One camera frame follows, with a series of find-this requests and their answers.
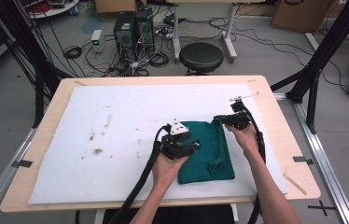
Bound coil of black cable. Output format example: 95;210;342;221
63;45;84;61

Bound large cardboard box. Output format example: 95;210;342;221
270;0;336;34

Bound person's dark clothing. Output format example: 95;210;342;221
101;203;236;224

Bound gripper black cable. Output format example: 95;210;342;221
239;102;268;224
108;123;173;224

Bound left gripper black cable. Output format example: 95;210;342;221
108;123;173;224

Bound black round stool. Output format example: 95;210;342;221
178;42;225;76

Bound round white table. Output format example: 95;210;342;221
17;0;80;20

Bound aluminium floor rail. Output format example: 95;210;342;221
0;127;38;224
273;91;349;224

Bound person's left hand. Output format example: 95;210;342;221
151;151;189;191

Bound white foam mat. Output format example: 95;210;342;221
27;83;288;205

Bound thin wooden stick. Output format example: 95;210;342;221
283;173;308;197

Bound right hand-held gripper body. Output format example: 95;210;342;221
229;91;261;131

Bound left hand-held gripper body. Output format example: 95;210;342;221
160;119;197;161

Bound white box green light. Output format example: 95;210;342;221
91;29;106;53

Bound green long-sleeve shirt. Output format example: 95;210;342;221
176;120;236;186

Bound tangle of cables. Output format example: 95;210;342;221
82;36;171;78

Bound white desk frame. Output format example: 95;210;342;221
172;0;267;63

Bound black tape strip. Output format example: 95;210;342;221
292;155;314;166
10;159;34;169

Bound small cardboard box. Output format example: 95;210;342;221
94;0;147;14

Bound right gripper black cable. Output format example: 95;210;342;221
239;102;268;224

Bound person's right hand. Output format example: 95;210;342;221
225;121;259;157

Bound long black floor cable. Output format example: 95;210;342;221
181;17;349;96

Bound black frame post with cables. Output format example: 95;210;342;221
0;0;75;129

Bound black computer tower green sticker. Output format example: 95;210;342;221
113;11;136;61

